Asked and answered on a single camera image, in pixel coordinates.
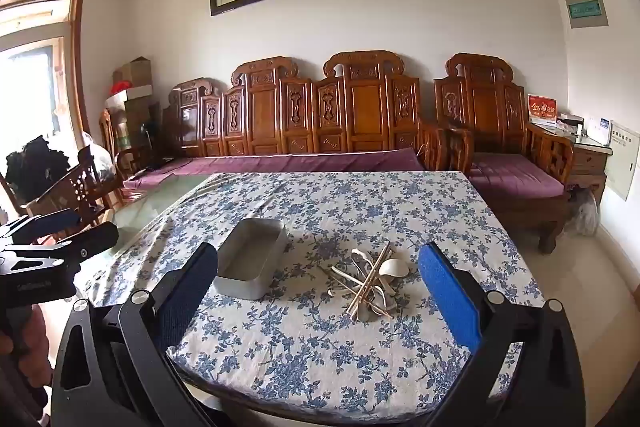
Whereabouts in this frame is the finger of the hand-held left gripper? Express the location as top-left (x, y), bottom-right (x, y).
top-left (0, 222), bottom-right (120, 269)
top-left (0, 206), bottom-right (82, 244)

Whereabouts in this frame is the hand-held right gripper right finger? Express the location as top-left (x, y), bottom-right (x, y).
top-left (417, 242), bottom-right (588, 427)

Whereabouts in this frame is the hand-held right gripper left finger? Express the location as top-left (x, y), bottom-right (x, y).
top-left (50, 242), bottom-right (220, 427)

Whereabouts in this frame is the rectangular metal box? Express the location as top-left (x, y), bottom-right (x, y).
top-left (214, 218), bottom-right (288, 303)

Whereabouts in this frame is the pile of mixed cutlery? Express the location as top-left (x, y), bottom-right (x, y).
top-left (317, 242), bottom-right (412, 322)

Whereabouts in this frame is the person's left hand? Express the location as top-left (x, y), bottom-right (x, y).
top-left (0, 306), bottom-right (53, 380)

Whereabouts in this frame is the carved wooden chair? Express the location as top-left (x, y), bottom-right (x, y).
top-left (99, 108), bottom-right (156, 178)
top-left (22, 146), bottom-right (126, 233)

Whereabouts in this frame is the black cloth bundle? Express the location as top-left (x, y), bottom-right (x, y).
top-left (5, 136), bottom-right (63, 202)

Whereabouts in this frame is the clear plastic bag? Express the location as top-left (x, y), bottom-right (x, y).
top-left (80, 131), bottom-right (117, 180)

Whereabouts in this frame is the brown carton stack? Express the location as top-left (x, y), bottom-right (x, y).
top-left (106, 97), bottom-right (162, 152)

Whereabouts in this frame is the square purple seat cushion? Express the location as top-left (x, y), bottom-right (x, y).
top-left (467, 152), bottom-right (566, 198)

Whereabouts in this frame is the flat white box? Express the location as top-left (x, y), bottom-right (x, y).
top-left (106, 83), bottom-right (153, 102)

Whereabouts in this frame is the grey plastic bag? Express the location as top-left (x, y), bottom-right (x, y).
top-left (567, 188), bottom-right (599, 237)

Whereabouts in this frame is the blue floral tablecloth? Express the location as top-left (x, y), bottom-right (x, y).
top-left (75, 171), bottom-right (546, 413)

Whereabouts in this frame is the long purple seat cushion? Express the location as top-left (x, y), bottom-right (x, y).
top-left (122, 147), bottom-right (426, 190)

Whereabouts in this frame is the brown cardboard box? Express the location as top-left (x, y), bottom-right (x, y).
top-left (112, 56), bottom-right (152, 88)

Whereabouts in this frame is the wooden side table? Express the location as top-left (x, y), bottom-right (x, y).
top-left (530, 119), bottom-right (613, 208)

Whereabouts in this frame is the carved wooden armchair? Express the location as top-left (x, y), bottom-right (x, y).
top-left (432, 53), bottom-right (576, 255)

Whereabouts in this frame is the carved wooden sofa bench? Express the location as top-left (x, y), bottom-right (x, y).
top-left (167, 51), bottom-right (451, 172)

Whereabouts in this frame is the tissue box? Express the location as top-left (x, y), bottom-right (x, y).
top-left (556, 112), bottom-right (585, 131)

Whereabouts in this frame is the white tabletop device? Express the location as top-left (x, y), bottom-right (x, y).
top-left (584, 117), bottom-right (612, 145)

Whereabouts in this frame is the wooden door frame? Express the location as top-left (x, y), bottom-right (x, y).
top-left (0, 0), bottom-right (87, 158)

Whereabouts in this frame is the white wall panel door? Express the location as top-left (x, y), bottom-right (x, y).
top-left (602, 119), bottom-right (635, 202)

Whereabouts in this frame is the grey wall box green window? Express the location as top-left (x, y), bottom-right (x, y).
top-left (564, 0), bottom-right (610, 29)

